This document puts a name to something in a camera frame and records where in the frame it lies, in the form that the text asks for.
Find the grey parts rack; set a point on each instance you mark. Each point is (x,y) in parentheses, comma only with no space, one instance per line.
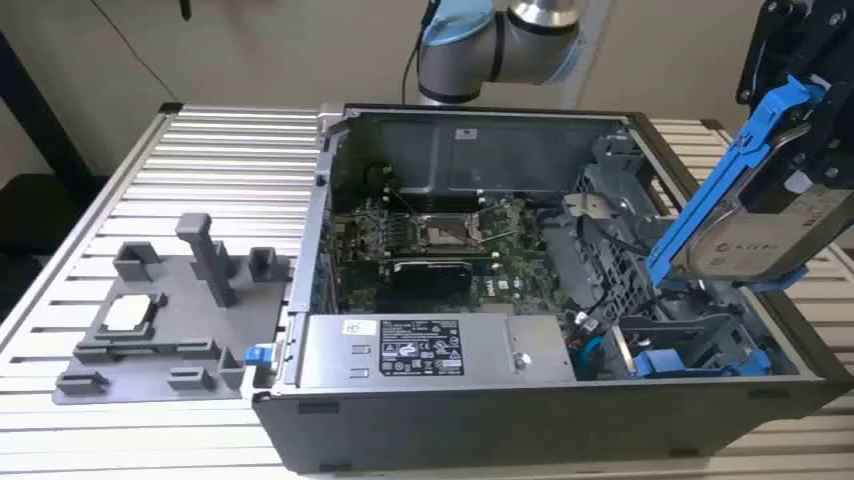
(174,310)

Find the CPU socket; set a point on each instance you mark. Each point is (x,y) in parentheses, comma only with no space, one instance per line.
(443,235)

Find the small black hanging object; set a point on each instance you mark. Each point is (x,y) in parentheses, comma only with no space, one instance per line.
(184,10)

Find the blue case latch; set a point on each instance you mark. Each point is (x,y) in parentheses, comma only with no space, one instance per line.
(256,356)

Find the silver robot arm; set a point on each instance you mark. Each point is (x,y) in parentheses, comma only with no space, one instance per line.
(467,65)

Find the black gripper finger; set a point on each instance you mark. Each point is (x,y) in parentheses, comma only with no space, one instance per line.
(760,75)
(834,140)

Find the grey power supply unit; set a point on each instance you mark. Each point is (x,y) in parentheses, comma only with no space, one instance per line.
(334,350)

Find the green motherboard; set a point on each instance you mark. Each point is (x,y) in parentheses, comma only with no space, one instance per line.
(527,295)

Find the blue carrier bracket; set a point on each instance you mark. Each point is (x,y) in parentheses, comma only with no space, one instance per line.
(657,362)

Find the silver CPU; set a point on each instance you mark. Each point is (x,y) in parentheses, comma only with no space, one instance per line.
(127,314)

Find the hard disk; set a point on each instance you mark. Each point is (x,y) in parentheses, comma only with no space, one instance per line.
(734,240)

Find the black PC case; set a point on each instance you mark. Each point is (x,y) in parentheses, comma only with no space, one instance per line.
(534,430)

